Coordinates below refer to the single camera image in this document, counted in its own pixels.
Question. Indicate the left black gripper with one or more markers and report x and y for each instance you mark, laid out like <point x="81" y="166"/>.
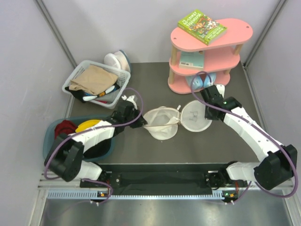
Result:
<point x="140" y="122"/>

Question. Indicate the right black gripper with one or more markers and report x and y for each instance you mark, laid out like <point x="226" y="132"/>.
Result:
<point x="208" y="116"/>

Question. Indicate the white mesh laundry bag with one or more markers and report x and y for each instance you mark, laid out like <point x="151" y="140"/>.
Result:
<point x="163" y="122"/>

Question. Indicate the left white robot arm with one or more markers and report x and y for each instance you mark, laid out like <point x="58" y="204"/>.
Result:
<point x="66" y="156"/>

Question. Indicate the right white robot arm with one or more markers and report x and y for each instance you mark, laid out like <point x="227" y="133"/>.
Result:
<point x="276" y="162"/>

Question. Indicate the light blue headphones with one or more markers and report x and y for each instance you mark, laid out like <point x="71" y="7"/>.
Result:
<point x="199" y="82"/>

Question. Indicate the teal book on shelf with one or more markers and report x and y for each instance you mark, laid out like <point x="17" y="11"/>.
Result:
<point x="192" y="60"/>

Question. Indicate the pink three-tier shelf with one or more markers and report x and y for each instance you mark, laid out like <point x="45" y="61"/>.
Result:
<point x="221" y="55"/>

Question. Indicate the yellow cloth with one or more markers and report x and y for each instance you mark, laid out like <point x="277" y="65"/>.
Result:
<point x="87" y="124"/>

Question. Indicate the white plastic basket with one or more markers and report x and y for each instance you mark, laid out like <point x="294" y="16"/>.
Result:
<point x="123" y="79"/>

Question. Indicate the green paperback book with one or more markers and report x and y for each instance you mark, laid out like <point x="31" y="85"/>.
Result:
<point x="202" y="27"/>

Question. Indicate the beige folded cloth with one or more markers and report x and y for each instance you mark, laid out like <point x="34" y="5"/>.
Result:
<point x="94" y="80"/>

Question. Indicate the black white garment in basket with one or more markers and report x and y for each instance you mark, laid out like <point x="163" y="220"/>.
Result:
<point x="94" y="95"/>

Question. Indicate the dark red knit cloth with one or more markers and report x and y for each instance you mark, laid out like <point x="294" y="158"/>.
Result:
<point x="66" y="127"/>

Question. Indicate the teal plastic tub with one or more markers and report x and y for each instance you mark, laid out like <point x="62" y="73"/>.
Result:
<point x="49" y="135"/>

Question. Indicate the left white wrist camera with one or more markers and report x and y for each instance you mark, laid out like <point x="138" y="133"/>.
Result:
<point x="132" y="99"/>

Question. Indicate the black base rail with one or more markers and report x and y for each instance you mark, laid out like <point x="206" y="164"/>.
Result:
<point x="166" y="179"/>

